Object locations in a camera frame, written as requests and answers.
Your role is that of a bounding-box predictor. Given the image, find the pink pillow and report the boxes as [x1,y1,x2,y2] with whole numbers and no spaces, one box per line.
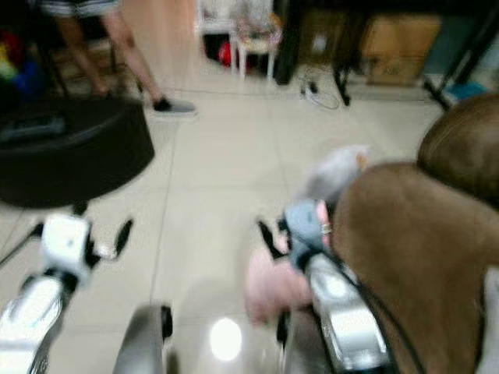
[243,201,331,326]

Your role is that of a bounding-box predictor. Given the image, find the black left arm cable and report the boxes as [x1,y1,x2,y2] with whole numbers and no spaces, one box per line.
[0,223,46,267]

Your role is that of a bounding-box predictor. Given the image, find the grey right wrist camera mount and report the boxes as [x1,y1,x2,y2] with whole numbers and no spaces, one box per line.
[282,200,329,270]

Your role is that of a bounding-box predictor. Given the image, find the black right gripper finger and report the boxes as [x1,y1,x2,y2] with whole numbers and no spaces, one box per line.
[255,217,284,260]

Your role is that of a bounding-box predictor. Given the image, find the white stool with floral cushion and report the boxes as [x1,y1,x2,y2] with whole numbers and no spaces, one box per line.
[228,8,283,83]

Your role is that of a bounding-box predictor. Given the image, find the brown sofa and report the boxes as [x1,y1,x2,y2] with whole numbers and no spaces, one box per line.
[329,93,499,374]

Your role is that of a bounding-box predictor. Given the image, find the black desk frame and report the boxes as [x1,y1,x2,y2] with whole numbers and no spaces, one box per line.
[272,0,499,111]

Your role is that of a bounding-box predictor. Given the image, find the grey robot leg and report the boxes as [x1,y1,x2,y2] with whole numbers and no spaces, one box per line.
[276,310,322,374]
[112,303,175,374]

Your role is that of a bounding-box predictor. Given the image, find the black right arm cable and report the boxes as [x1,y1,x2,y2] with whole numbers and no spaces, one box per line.
[326,248,431,374]

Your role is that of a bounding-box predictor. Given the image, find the grey right robot leg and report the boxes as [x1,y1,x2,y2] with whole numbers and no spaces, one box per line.
[276,310,322,374]

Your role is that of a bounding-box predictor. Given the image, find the grey left robot leg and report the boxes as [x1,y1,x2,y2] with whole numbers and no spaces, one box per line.
[112,303,175,374]

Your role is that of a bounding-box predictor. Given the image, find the colourful toy pile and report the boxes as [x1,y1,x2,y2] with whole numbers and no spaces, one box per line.
[0,30,45,99]

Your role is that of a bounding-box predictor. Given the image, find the large cardboard box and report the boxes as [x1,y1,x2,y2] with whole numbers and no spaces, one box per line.
[358,13,443,87]

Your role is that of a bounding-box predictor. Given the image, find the small cardboard box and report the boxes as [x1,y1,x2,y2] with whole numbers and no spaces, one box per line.
[299,9,349,68]

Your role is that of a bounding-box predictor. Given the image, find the black remote control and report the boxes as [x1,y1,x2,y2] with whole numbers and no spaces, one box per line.
[0,115,68,144]

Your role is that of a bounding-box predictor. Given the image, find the round black ottoman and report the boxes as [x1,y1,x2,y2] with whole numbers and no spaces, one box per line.
[0,97,156,210]

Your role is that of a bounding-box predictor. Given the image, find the white power strip with cables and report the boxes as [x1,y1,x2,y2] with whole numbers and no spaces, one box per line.
[299,76,342,108]

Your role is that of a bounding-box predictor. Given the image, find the person in striped shorts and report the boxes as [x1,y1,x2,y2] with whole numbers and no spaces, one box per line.
[37,0,198,119]

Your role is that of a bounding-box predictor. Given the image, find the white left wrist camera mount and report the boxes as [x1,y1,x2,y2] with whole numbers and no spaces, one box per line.
[41,213,97,283]

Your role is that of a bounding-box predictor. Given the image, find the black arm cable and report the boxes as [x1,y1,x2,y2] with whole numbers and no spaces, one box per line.
[326,248,431,374]
[0,223,46,267]

